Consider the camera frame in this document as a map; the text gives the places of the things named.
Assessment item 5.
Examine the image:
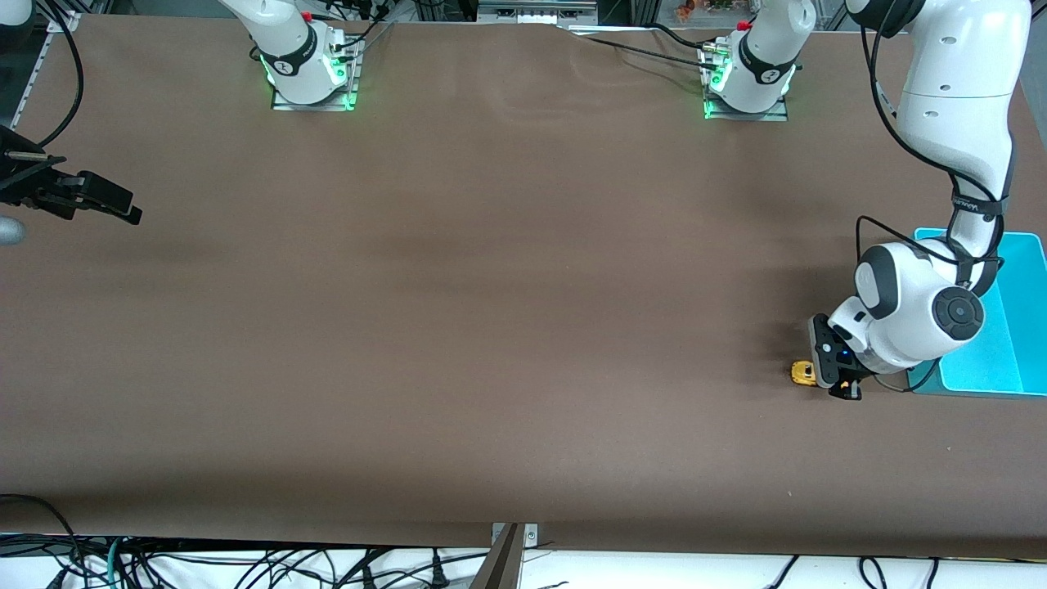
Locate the brown angled beam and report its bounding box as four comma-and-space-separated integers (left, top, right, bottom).
469, 524, 525, 589

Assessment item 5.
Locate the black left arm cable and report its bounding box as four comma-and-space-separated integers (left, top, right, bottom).
855, 16, 1009, 393

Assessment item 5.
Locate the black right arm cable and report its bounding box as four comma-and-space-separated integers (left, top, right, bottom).
37, 0, 86, 150

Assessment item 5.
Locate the teal plastic storage bin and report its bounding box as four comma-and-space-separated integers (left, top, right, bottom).
906, 228, 1047, 399

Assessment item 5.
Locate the long black base cable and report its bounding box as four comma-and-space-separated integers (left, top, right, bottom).
573, 33, 714, 73

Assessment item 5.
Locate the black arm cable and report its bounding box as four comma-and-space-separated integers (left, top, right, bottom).
855, 16, 1009, 393
37, 0, 86, 150

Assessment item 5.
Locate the black base cable bundle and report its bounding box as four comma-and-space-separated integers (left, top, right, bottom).
327, 0, 399, 52

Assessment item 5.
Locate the grey power strip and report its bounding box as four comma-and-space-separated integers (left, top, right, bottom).
477, 0, 600, 25

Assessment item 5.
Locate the brown table cover mat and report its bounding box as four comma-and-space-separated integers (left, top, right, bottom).
0, 12, 1047, 562

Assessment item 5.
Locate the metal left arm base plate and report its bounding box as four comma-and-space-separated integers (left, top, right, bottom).
701, 45, 790, 123

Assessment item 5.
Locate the black looped floor cable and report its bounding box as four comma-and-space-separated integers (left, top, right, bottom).
0, 493, 83, 589

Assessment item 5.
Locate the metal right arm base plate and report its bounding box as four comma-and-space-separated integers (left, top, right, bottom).
270, 33, 361, 112

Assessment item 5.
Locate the perforated aluminium rail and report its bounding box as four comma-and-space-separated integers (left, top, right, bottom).
12, 10, 81, 124

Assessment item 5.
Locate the short black base cable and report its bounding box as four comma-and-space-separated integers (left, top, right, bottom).
650, 22, 714, 53

